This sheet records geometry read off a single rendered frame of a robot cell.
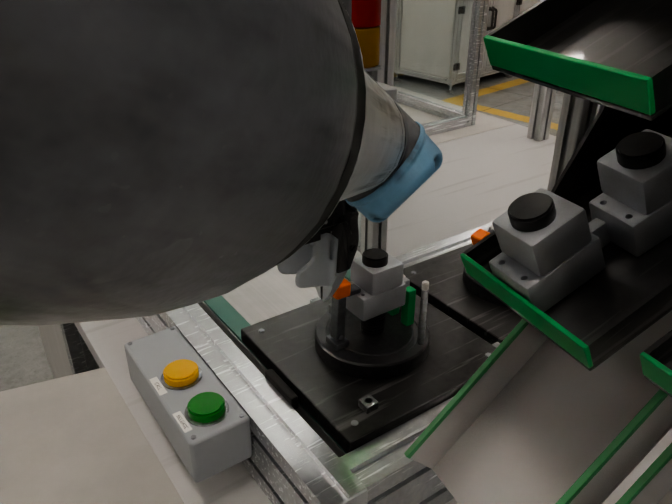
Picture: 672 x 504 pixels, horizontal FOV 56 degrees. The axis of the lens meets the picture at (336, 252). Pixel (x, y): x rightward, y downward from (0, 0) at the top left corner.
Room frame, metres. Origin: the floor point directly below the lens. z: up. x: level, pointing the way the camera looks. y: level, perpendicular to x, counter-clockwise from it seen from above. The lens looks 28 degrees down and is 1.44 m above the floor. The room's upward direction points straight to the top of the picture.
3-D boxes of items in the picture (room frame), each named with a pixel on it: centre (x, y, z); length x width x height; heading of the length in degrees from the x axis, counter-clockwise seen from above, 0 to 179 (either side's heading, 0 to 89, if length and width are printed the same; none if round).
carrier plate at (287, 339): (0.63, -0.04, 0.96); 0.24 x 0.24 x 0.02; 35
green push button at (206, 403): (0.52, 0.14, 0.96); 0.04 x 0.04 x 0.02
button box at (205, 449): (0.58, 0.18, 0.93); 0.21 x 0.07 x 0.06; 35
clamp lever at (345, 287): (0.61, -0.01, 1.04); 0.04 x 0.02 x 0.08; 125
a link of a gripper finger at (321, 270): (0.57, 0.02, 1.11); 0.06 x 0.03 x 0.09; 125
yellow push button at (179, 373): (0.58, 0.18, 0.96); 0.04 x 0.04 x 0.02
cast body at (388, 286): (0.64, -0.05, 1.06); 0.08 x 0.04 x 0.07; 125
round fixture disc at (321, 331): (0.63, -0.04, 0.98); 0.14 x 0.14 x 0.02
